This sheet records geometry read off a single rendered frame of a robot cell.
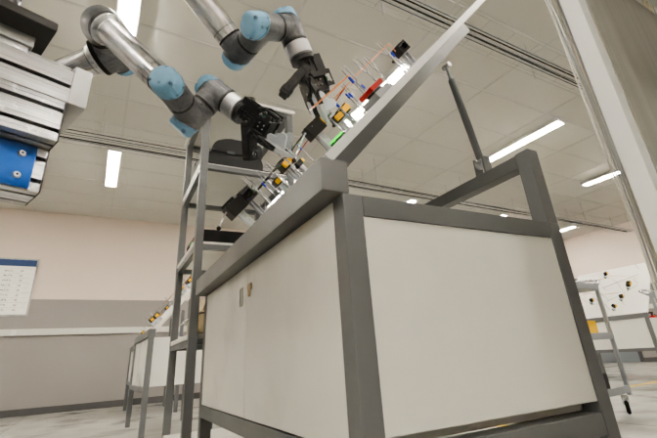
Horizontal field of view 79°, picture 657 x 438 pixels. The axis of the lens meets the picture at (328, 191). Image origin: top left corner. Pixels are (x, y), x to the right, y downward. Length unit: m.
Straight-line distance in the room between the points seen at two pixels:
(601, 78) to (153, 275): 8.26
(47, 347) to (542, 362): 8.01
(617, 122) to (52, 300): 8.32
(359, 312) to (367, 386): 0.11
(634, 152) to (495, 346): 0.40
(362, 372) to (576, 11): 0.75
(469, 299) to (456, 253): 0.09
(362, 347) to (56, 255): 8.19
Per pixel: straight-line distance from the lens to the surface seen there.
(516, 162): 1.17
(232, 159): 2.16
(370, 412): 0.66
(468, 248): 0.86
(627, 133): 0.81
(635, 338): 7.67
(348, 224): 0.69
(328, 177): 0.70
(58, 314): 8.48
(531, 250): 1.00
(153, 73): 1.11
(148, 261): 8.67
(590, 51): 0.90
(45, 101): 0.94
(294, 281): 0.87
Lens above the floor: 0.53
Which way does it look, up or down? 23 degrees up
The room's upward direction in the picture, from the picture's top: 4 degrees counter-clockwise
